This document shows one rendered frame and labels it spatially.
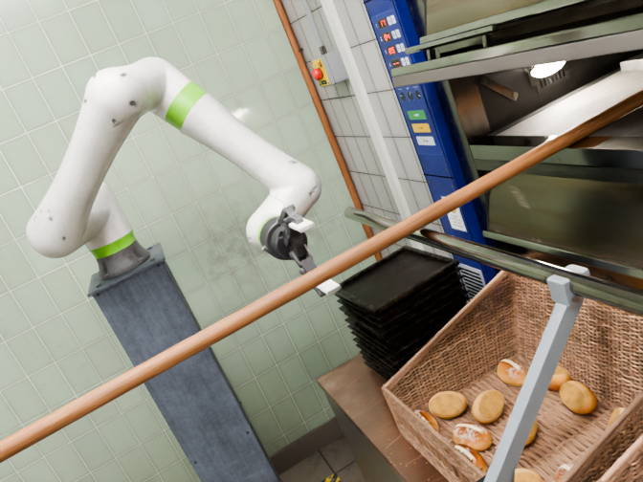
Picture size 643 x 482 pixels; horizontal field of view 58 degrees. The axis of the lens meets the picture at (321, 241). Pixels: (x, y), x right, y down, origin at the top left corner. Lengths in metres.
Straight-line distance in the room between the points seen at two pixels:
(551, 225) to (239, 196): 1.23
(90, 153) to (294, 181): 0.46
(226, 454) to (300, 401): 0.74
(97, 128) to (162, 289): 0.52
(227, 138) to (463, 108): 0.60
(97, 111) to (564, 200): 1.02
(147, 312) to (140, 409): 0.80
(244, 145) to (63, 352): 1.20
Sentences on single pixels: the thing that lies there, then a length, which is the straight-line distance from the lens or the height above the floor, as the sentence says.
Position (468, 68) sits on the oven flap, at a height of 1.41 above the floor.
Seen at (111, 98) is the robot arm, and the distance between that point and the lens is 1.31.
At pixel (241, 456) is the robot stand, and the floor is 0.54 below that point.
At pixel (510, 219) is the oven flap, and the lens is 1.54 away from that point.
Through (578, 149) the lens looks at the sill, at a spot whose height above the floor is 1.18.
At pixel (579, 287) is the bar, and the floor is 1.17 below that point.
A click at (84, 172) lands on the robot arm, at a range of 1.41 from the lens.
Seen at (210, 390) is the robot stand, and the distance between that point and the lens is 1.78.
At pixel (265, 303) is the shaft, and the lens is 1.00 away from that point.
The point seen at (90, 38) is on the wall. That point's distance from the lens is 2.20.
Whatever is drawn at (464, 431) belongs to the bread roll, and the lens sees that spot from 1.45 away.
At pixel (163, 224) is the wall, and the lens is 2.21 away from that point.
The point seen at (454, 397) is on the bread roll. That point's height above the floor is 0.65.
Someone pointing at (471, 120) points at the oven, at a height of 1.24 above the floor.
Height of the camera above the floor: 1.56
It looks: 18 degrees down
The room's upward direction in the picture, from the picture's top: 23 degrees counter-clockwise
